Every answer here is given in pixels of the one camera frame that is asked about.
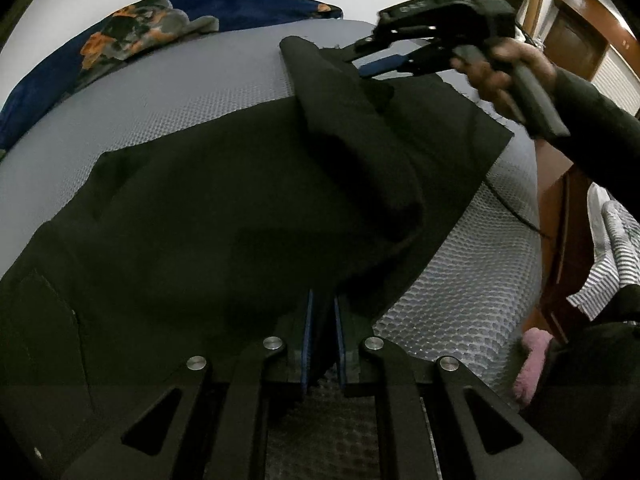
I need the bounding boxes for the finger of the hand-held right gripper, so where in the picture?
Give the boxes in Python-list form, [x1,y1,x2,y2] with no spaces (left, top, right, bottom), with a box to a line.
[356,47,453,79]
[342,26,441,63]

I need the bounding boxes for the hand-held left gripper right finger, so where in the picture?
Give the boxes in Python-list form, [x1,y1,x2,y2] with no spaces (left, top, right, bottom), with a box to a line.
[332,296,583,480]

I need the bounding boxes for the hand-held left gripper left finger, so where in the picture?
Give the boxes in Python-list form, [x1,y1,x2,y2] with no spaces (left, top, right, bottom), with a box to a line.
[62,287,321,480]

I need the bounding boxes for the black pants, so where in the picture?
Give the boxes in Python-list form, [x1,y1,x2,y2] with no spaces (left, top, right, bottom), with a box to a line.
[0,35,516,480]

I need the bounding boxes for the person's right forearm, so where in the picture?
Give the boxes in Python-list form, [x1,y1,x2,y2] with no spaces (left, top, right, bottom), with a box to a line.
[529,66,640,184]

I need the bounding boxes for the person's right hand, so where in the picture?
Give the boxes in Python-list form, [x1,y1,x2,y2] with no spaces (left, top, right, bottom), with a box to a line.
[449,36,559,124]

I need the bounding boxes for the wooden door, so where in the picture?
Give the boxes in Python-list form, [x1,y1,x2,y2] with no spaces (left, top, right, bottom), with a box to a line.
[542,0,640,83]

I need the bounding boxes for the white louvered panel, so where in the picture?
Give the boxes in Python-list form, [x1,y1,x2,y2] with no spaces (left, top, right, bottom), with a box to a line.
[590,42,640,117]

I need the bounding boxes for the pink plush slipper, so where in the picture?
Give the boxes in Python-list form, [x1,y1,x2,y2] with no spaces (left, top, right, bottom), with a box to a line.
[514,327,554,407]

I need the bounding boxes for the grey mesh mattress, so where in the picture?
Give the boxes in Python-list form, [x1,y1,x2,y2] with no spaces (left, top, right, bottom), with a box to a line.
[0,19,547,480]

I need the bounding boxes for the person's dark clothing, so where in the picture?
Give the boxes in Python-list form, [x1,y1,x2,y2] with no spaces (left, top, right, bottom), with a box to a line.
[520,284,640,480]

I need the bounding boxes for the striped cloth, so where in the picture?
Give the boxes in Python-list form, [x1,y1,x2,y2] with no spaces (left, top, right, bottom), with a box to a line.
[566,182,640,322]

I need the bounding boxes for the blue floral blanket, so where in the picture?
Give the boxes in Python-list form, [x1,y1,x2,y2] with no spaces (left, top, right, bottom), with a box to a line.
[0,0,344,152]

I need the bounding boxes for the black cord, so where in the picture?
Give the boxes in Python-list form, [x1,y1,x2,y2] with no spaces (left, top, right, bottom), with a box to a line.
[484,174,552,240]

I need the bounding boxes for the wooden bed frame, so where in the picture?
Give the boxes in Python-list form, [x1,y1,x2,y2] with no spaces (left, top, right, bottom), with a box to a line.
[531,137,597,347]

